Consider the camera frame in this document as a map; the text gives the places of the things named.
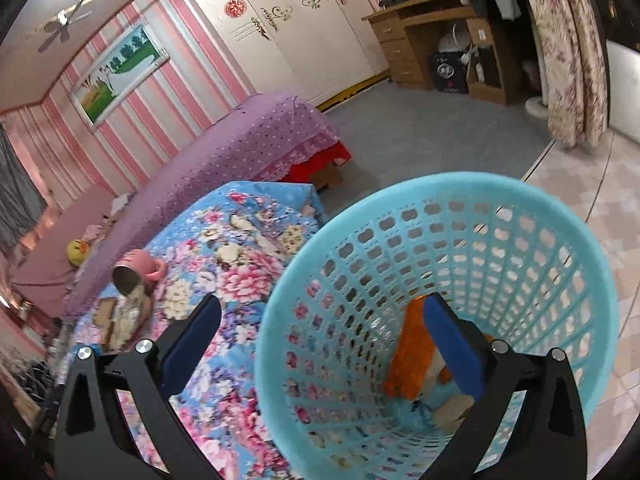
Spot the ceiling fan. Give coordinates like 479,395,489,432
38,0,91,53

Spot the framed landscape picture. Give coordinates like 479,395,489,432
70,18,170,131

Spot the pink metal mug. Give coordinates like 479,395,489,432
112,249,167,296

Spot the orange cloth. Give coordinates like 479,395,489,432
382,292,497,402

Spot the floral hanging curtain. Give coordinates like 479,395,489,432
528,0,610,148

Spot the purple dotted bed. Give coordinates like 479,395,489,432
58,93,352,320

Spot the turquoise plastic basket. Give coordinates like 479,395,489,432
255,172,618,479

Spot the printed snack wrapper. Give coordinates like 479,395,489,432
92,284,153,351

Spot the pink headboard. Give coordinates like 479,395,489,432
12,184,116,318

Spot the wooden desk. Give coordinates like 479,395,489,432
362,0,524,105

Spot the yellow duck plush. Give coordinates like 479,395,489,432
66,238,91,268

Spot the white wardrobe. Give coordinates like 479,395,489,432
194,0,388,105

